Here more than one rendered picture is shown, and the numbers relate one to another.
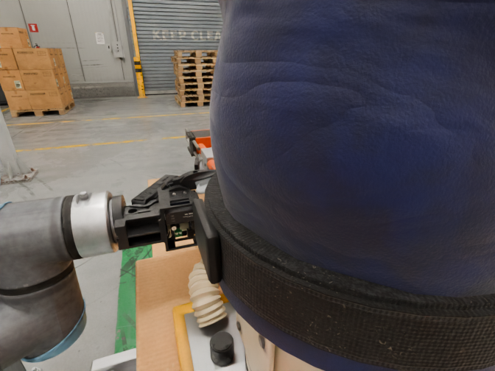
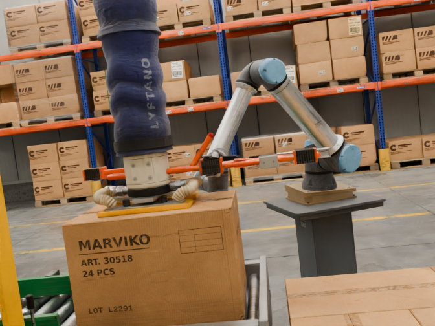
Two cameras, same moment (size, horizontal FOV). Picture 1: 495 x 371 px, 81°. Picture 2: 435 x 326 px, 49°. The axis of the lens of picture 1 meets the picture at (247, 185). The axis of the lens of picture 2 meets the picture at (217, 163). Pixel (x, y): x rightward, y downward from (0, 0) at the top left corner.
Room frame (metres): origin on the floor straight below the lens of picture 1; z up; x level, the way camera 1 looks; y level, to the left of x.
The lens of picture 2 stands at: (1.21, -1.64, 1.24)
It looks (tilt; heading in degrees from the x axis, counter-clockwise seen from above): 5 degrees down; 115
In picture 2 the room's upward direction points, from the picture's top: 7 degrees counter-clockwise
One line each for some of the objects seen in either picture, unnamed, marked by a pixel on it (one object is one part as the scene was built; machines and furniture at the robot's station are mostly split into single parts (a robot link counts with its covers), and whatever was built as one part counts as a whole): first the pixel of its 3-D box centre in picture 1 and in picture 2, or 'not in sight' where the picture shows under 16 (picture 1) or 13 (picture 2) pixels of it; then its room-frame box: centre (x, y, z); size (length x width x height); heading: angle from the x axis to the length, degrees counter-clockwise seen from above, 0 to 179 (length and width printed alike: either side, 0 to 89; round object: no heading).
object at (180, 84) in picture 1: (195, 77); not in sight; (8.17, 1.39, 0.65); 1.29 x 1.10 x 1.31; 19
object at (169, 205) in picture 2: not in sight; (145, 204); (0.22, -0.17, 0.98); 0.34 x 0.10 x 0.05; 19
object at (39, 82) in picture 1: (34, 71); not in sight; (6.92, 4.76, 0.87); 1.21 x 1.02 x 1.74; 19
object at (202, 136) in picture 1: (207, 142); (304, 156); (0.76, 0.11, 1.08); 0.08 x 0.07 x 0.05; 19
